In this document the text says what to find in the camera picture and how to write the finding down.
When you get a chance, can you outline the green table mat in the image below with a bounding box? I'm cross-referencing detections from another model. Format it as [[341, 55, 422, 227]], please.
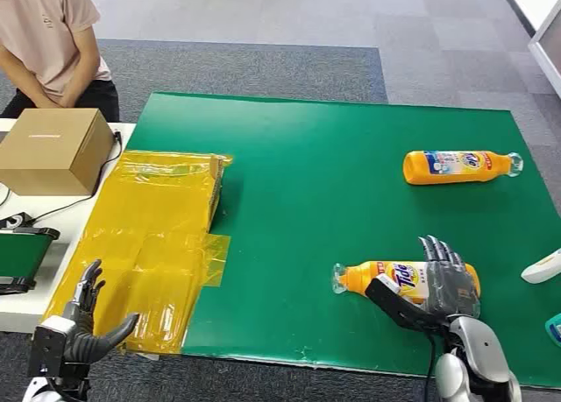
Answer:
[[125, 91, 561, 390]]

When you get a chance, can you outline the small black device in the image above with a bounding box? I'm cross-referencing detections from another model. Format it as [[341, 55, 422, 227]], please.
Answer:
[[0, 211, 35, 231]]

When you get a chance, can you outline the black power cable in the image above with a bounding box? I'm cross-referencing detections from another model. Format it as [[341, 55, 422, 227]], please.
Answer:
[[26, 130, 123, 227]]

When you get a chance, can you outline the white framed panel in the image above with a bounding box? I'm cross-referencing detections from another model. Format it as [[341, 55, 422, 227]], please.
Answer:
[[527, 0, 561, 100]]

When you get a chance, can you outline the brown cardboard box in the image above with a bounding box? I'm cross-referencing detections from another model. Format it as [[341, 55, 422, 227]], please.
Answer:
[[0, 107, 116, 197]]

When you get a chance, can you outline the teal plastic container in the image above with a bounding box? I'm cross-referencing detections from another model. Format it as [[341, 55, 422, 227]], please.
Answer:
[[545, 313, 561, 349]]

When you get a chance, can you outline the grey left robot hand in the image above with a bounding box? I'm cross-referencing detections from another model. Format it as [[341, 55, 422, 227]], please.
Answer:
[[63, 259, 140, 366]]

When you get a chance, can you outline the person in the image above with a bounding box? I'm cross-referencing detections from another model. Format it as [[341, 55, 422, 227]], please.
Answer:
[[0, 0, 120, 123]]

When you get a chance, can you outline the orange Tide detergent bottle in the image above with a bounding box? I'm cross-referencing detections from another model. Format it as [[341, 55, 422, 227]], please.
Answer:
[[331, 260, 482, 306]]

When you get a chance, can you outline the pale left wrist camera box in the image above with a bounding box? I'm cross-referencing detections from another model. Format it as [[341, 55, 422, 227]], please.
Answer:
[[27, 316, 79, 379]]

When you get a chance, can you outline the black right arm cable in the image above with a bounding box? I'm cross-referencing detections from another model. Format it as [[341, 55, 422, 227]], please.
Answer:
[[422, 331, 438, 402]]

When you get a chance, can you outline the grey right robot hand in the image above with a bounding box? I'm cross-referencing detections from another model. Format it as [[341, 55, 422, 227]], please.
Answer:
[[418, 235, 481, 323]]

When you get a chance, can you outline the yellow film covered cardboard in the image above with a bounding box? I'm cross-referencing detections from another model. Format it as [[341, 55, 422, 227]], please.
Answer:
[[41, 150, 233, 356]]

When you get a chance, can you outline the orange detergent bottle blue label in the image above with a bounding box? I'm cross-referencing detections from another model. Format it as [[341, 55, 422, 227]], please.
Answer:
[[402, 150, 524, 187]]

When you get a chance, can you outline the white plastic bottle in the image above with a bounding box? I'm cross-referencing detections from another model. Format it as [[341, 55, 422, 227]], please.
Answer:
[[520, 247, 561, 286]]

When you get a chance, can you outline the green belt conveyor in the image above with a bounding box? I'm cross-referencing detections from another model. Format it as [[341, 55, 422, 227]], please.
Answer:
[[0, 225, 61, 297]]

